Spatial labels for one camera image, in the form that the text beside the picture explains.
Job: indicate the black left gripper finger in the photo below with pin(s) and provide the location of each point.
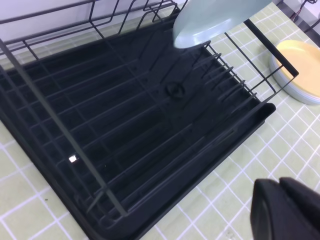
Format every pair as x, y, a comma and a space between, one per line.
284, 210

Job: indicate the light blue round plate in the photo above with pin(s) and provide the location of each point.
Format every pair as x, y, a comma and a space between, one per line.
201, 20

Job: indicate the grey plate under yellow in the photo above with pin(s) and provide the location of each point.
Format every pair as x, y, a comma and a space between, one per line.
287, 84

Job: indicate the black plastic drip tray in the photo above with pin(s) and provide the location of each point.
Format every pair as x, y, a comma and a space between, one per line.
175, 140

